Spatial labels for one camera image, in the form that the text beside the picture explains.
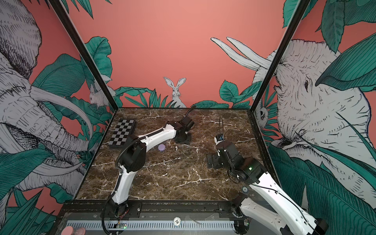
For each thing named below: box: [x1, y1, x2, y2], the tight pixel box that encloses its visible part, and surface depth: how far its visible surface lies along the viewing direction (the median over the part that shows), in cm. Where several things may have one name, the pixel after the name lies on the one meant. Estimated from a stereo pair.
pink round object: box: [60, 225, 87, 235], surface depth 62 cm
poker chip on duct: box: [173, 216, 182, 226], surface depth 72 cm
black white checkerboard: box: [107, 118, 137, 149], surface depth 103 cm
